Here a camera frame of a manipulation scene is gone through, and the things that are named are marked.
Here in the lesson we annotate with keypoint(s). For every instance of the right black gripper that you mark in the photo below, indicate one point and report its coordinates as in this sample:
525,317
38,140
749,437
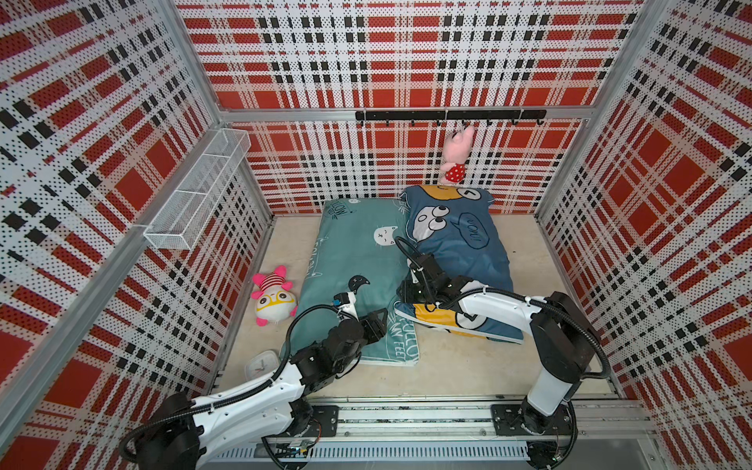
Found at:
405,294

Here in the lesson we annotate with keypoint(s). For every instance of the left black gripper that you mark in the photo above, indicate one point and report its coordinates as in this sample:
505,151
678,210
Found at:
372,326

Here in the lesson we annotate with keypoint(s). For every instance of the blue cartoon pillow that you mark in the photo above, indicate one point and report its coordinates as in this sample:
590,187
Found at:
454,224

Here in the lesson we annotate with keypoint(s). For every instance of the teal cat pillow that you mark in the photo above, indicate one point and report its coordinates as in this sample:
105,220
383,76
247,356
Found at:
355,251

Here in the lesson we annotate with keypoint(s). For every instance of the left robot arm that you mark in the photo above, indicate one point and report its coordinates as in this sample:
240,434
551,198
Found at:
186,433

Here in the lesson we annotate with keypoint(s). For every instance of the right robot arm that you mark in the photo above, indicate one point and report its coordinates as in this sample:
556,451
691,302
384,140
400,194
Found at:
568,346

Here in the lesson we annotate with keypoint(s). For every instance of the pink striped plush doll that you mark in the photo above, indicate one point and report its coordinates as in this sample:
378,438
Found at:
275,301

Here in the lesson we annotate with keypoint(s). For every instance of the white square alarm clock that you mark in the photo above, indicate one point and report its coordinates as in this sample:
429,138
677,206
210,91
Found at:
264,363

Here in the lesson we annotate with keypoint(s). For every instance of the pink pig plush toy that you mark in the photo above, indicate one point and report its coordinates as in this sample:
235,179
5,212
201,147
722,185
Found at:
456,152

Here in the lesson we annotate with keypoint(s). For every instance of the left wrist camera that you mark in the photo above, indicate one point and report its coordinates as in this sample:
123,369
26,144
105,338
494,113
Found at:
345,304

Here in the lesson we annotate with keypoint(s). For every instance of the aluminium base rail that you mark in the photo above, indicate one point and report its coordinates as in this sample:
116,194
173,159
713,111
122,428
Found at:
603,432

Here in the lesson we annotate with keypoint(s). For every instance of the black hook rail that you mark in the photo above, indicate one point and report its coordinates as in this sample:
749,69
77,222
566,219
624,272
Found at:
512,115

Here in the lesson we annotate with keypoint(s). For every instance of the white wire mesh basket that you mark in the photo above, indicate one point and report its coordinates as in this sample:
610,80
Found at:
183,218

